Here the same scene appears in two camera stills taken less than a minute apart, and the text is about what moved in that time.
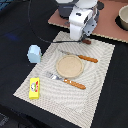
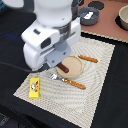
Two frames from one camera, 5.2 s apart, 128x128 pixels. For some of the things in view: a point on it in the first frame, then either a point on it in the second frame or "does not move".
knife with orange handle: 81,56 does not move
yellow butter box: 34,88 does not move
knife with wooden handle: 67,81 does not move
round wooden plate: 69,66 does not move
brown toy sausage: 86,41 -> 63,67
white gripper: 82,23 -> 46,46
